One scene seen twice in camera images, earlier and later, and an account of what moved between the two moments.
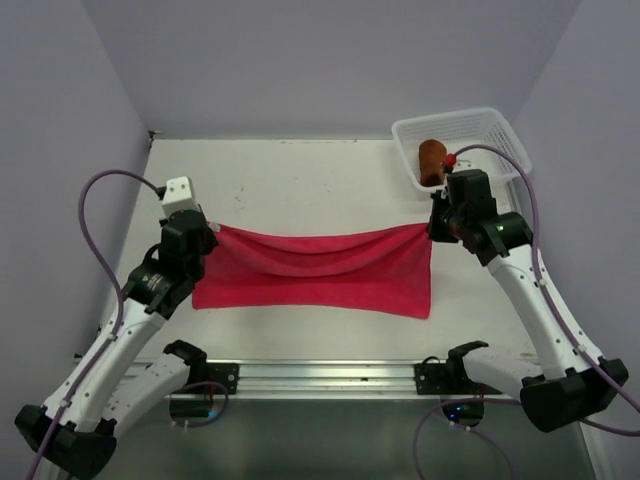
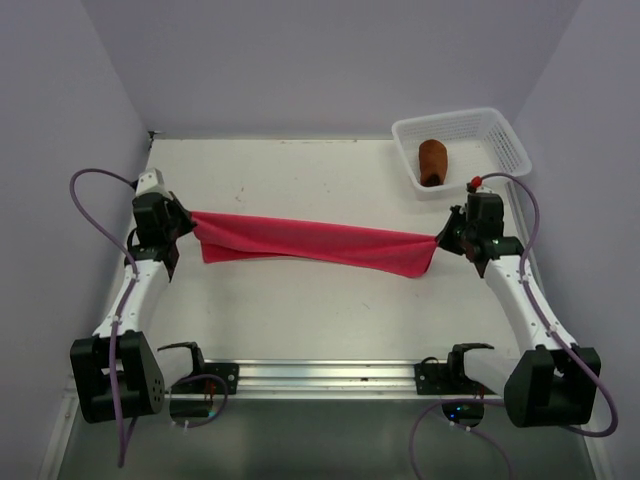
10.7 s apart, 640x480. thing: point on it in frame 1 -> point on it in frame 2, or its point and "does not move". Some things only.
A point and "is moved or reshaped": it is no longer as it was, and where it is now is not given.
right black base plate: (434, 378) does not move
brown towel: (432, 157) does not move
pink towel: (380, 270) is moved or reshaped
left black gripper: (209, 241) -> (172, 204)
